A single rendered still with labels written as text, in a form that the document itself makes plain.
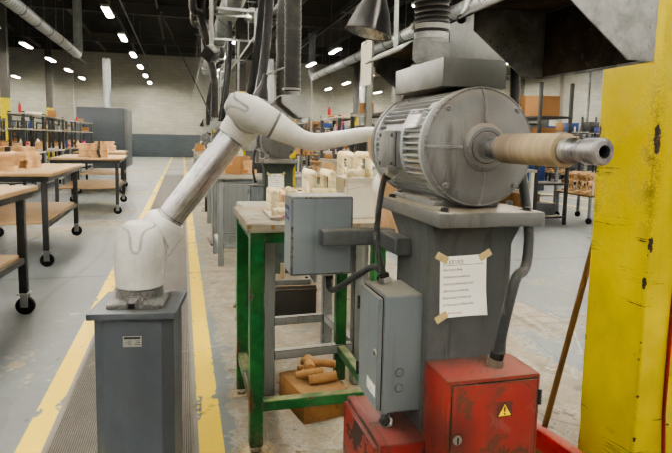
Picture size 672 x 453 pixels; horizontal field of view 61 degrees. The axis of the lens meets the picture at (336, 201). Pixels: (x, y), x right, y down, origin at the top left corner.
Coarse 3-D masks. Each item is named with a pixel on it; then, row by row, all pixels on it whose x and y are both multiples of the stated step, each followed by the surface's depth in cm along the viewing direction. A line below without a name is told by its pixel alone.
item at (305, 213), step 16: (288, 208) 143; (304, 208) 141; (320, 208) 142; (336, 208) 143; (352, 208) 144; (288, 224) 144; (304, 224) 141; (320, 224) 142; (336, 224) 143; (352, 224) 145; (288, 240) 144; (304, 240) 142; (288, 256) 144; (304, 256) 142; (320, 256) 143; (336, 256) 144; (288, 272) 145; (304, 272) 143; (320, 272) 144; (336, 272) 145; (336, 288) 147
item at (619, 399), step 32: (640, 64) 191; (608, 96) 205; (640, 96) 191; (608, 128) 205; (640, 128) 191; (640, 160) 191; (608, 192) 205; (640, 192) 191; (608, 224) 206; (640, 224) 191; (608, 256) 206; (640, 256) 191; (608, 288) 206; (640, 288) 191; (608, 320) 206; (640, 320) 192; (608, 352) 206; (640, 352) 192; (608, 384) 206; (640, 384) 193; (608, 416) 206; (640, 416) 195; (608, 448) 206; (640, 448) 196
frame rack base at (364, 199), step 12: (336, 180) 251; (348, 180) 238; (360, 180) 239; (372, 180) 241; (336, 192) 251; (348, 192) 239; (360, 192) 240; (372, 192) 241; (360, 204) 241; (372, 204) 242; (360, 216) 241; (372, 216) 242
